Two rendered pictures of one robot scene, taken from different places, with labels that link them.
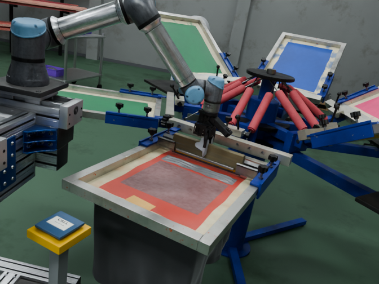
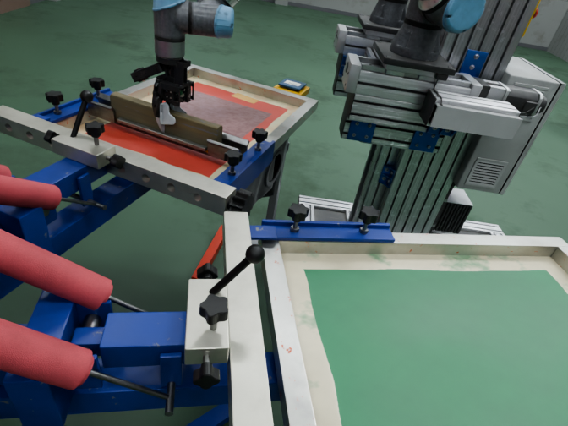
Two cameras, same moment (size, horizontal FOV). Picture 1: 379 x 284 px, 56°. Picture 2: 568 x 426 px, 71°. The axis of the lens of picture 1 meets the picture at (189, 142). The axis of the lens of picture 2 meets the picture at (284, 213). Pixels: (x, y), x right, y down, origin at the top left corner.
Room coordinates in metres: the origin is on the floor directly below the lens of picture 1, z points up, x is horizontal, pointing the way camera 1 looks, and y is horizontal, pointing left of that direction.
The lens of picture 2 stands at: (2.64, 0.13, 1.53)
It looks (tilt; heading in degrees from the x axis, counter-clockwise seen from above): 36 degrees down; 171
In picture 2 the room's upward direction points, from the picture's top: 11 degrees clockwise
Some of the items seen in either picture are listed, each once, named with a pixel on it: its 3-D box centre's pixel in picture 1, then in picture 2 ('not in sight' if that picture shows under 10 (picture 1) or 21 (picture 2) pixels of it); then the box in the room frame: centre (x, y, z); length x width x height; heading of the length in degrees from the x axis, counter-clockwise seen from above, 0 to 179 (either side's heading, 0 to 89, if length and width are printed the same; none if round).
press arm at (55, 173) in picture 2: not in sight; (68, 176); (1.87, -0.23, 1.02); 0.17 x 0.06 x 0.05; 156
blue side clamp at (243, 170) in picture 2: (159, 141); (244, 169); (1.69, 0.15, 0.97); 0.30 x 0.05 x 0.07; 156
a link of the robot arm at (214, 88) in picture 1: (214, 89); (171, 14); (1.56, -0.07, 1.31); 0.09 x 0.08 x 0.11; 97
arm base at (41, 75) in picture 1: (28, 69); (417, 37); (1.34, 0.65, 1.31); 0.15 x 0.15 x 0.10
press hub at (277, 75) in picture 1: (248, 164); not in sight; (2.32, -0.44, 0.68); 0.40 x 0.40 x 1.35
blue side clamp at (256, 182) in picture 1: (264, 177); (80, 113); (1.46, -0.36, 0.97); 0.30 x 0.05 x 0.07; 156
